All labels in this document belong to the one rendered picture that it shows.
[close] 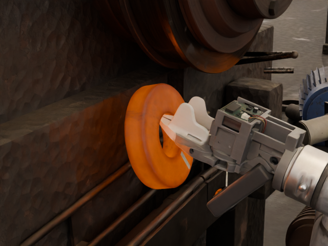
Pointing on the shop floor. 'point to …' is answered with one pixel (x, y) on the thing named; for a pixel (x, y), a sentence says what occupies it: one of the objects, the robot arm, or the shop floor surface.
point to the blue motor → (314, 95)
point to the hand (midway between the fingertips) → (164, 123)
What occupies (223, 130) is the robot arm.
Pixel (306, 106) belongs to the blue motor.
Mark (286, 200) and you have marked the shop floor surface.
